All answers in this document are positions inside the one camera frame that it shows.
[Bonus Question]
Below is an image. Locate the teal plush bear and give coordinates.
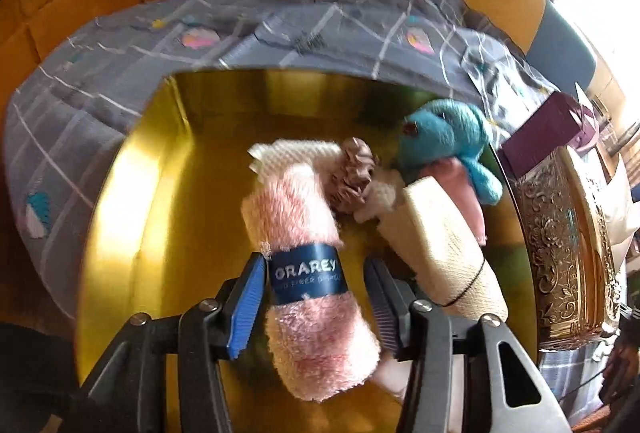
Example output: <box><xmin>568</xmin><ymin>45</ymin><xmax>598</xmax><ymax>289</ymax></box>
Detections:
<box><xmin>397</xmin><ymin>98</ymin><xmax>503</xmax><ymax>246</ymax></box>

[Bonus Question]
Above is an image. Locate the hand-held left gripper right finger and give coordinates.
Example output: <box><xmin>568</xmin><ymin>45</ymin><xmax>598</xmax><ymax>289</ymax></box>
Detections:
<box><xmin>365</xmin><ymin>257</ymin><xmax>573</xmax><ymax>433</ymax></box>

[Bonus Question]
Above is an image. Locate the golden embossed tissue box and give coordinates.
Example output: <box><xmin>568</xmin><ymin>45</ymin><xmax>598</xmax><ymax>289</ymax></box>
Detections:
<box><xmin>505</xmin><ymin>146</ymin><xmax>631</xmax><ymax>339</ymax></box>

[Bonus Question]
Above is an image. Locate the window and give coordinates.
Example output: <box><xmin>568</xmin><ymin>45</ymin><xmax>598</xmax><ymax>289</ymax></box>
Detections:
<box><xmin>555</xmin><ymin>0</ymin><xmax>640</xmax><ymax>79</ymax></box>

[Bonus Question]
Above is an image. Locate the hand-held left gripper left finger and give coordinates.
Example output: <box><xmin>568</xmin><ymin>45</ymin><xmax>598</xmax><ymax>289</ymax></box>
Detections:
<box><xmin>65</xmin><ymin>254</ymin><xmax>267</xmax><ymax>433</ymax></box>

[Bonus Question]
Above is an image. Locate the cream woven towel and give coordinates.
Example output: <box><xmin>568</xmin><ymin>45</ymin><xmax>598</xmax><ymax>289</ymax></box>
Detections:
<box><xmin>377</xmin><ymin>177</ymin><xmax>508</xmax><ymax>320</ymax></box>

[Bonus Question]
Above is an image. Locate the brown scrunchie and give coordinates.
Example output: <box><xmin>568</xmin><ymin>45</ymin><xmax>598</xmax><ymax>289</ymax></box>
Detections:
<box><xmin>324</xmin><ymin>138</ymin><xmax>377</xmax><ymax>214</ymax></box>

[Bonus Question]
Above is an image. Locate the gold storage box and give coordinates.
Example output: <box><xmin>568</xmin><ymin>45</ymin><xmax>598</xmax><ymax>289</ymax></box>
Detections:
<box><xmin>75</xmin><ymin>68</ymin><xmax>541</xmax><ymax>433</ymax></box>

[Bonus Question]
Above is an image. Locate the white waffle cloth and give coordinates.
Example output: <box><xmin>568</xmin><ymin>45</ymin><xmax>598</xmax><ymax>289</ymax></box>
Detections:
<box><xmin>248</xmin><ymin>139</ymin><xmax>337</xmax><ymax>179</ymax></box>

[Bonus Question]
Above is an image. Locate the white tissue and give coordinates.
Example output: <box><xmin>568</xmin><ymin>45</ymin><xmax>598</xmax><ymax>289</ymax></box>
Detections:
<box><xmin>595</xmin><ymin>153</ymin><xmax>640</xmax><ymax>259</ymax></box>

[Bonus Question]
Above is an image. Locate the grey checked quilt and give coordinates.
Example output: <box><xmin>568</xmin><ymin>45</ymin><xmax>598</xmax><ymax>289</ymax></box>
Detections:
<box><xmin>2</xmin><ymin>0</ymin><xmax>621</xmax><ymax>424</ymax></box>

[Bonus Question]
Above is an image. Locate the white fluffy sock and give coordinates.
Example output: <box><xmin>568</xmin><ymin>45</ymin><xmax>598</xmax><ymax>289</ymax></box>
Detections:
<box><xmin>355</xmin><ymin>170</ymin><xmax>406</xmax><ymax>221</ymax></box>

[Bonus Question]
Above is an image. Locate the pink fluffy towel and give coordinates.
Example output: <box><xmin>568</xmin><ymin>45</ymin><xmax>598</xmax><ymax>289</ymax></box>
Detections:
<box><xmin>241</xmin><ymin>163</ymin><xmax>382</xmax><ymax>403</ymax></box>

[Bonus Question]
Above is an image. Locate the purple cardboard box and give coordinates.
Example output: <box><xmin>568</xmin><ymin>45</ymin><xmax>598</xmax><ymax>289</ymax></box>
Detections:
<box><xmin>500</xmin><ymin>83</ymin><xmax>601</xmax><ymax>176</ymax></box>

